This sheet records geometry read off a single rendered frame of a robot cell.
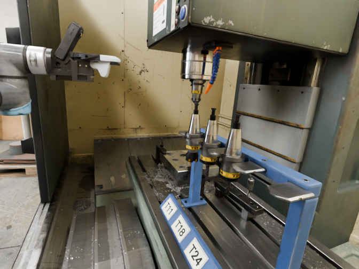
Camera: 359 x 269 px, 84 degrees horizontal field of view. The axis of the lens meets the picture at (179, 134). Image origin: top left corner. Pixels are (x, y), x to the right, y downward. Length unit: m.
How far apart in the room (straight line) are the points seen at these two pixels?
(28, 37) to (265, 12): 0.85
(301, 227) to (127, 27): 1.75
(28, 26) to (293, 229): 1.07
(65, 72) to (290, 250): 0.72
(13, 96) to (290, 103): 1.05
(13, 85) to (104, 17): 1.27
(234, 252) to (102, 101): 1.50
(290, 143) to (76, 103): 1.55
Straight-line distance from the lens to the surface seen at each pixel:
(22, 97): 0.72
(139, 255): 0.86
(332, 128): 1.03
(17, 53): 0.71
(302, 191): 0.44
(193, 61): 0.85
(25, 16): 1.04
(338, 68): 1.04
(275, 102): 1.14
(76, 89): 1.83
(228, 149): 0.51
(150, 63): 1.89
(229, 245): 0.75
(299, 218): 0.47
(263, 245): 0.79
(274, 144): 1.15
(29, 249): 0.96
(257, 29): 0.67
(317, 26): 0.86
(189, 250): 0.66
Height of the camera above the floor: 1.39
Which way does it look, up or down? 14 degrees down
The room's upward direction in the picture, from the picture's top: 4 degrees clockwise
